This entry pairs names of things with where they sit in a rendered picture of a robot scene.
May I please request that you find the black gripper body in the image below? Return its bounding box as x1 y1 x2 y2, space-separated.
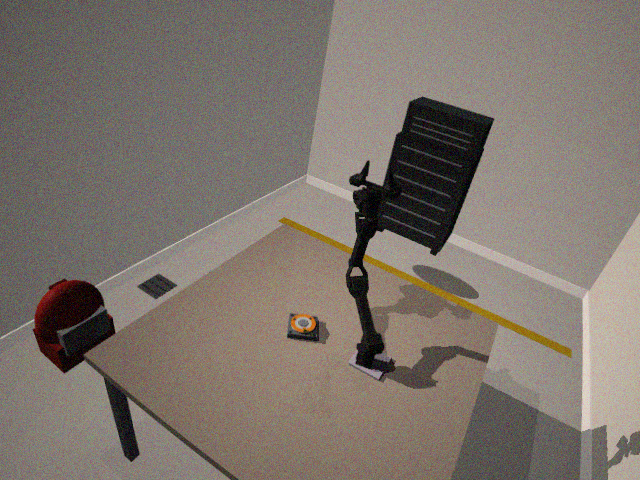
349 173 401 207

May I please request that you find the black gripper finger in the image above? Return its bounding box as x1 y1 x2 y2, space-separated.
354 160 370 180
384 168 398 191

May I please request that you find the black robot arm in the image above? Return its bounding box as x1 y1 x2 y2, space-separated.
346 187 384 369

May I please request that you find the orange round plate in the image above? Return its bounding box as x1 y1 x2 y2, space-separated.
291 314 316 333

